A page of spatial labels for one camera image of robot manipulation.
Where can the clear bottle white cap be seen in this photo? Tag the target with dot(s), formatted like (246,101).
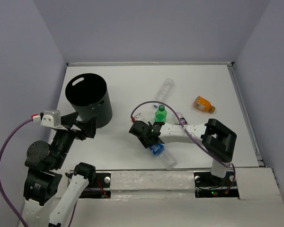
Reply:
(140,117)

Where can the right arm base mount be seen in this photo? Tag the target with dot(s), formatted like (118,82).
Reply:
(209,186)

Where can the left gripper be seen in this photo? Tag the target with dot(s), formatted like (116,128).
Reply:
(89,127)

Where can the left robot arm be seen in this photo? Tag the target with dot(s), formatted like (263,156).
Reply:
(44,159)

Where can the small pepsi label bottle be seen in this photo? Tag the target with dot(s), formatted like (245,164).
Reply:
(181,118)

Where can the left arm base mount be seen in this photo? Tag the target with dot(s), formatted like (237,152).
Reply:
(100,188)

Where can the black cylindrical bin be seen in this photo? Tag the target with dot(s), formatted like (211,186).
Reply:
(88,95)

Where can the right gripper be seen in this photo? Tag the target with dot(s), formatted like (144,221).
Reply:
(144,143)

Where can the clear empty plastic bottle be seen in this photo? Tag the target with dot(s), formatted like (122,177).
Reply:
(164,90)

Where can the green plastic bottle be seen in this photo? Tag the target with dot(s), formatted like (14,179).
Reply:
(160,114)

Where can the orange juice bottle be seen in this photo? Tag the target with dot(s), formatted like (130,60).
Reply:
(203,105)

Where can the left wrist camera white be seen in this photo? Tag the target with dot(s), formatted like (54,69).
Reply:
(50,119)

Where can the blue label plastic bottle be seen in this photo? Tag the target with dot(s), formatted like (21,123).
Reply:
(167,159)

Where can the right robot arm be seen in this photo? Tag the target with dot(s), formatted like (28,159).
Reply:
(213,137)

